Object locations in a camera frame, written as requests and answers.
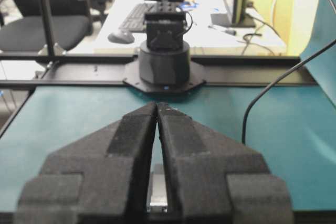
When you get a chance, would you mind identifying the black vertical frame post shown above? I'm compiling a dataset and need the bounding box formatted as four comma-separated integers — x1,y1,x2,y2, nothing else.
39,0,56,57

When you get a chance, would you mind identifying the black office chair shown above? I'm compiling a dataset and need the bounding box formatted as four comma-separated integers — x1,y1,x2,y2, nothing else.
1,0,108,52

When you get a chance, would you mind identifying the black camera cable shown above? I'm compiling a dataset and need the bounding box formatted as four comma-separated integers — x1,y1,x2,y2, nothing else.
241,0,336,146

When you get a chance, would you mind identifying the white office desk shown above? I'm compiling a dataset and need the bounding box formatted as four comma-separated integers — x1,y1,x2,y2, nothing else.
93,0,287,56

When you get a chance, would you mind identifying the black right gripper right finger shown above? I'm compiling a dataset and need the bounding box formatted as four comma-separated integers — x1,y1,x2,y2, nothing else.
157,103,294,223

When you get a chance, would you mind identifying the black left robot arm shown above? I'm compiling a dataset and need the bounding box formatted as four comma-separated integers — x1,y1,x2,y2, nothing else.
138,0,191,86

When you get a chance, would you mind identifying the black aluminium frame rail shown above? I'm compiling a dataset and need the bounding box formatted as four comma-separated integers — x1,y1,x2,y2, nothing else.
1,55,300,93

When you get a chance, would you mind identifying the grey computer mouse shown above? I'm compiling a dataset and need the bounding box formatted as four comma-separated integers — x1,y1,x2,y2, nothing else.
108,30,135,44

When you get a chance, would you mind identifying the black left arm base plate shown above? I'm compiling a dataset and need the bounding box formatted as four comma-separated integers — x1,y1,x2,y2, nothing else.
122,60,206,94

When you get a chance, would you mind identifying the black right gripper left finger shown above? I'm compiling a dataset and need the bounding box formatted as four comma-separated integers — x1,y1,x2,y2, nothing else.
16,102,157,223

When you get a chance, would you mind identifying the black computer keyboard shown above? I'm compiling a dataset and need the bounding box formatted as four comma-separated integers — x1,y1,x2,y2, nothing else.
119,3,155,33

